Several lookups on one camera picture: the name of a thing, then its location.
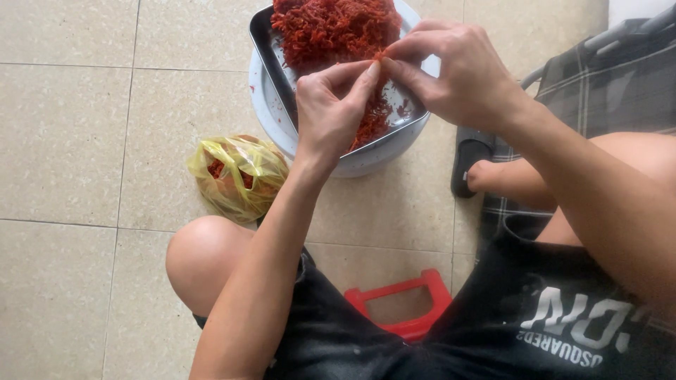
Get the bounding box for person's left hand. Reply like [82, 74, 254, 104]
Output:
[295, 59, 382, 165]

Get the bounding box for person's right hand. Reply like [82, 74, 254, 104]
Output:
[380, 19, 530, 134]

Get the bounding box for white plastic bucket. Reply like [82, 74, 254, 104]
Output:
[248, 0, 442, 179]

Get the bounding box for black slipper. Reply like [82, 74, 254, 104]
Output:
[450, 126, 497, 200]

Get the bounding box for rectangular metal tray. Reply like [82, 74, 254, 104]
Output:
[249, 0, 431, 157]

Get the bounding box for pile of red shreds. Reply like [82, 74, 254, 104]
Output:
[270, 0, 405, 154]

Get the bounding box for yellow plastic bag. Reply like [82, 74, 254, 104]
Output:
[186, 134, 290, 224]

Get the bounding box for person's right leg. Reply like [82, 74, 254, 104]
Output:
[466, 131, 676, 249]

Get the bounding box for person's leg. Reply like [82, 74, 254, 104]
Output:
[165, 215, 261, 318]
[466, 131, 676, 249]

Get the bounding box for dark red shred scraps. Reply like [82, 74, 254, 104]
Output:
[207, 157, 255, 190]

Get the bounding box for plaid fabric folding chair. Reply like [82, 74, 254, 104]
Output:
[477, 4, 676, 255]

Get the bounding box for red plastic stool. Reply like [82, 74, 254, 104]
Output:
[344, 268, 454, 343]

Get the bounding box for person's left leg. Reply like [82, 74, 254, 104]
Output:
[165, 215, 261, 318]

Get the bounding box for black printed shorts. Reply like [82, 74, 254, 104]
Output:
[192, 214, 676, 380]

